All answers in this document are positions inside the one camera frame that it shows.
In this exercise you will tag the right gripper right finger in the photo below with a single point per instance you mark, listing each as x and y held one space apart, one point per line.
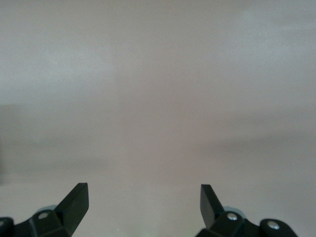
217 222

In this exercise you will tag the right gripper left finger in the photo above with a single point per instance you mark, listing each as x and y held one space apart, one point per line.
66 212

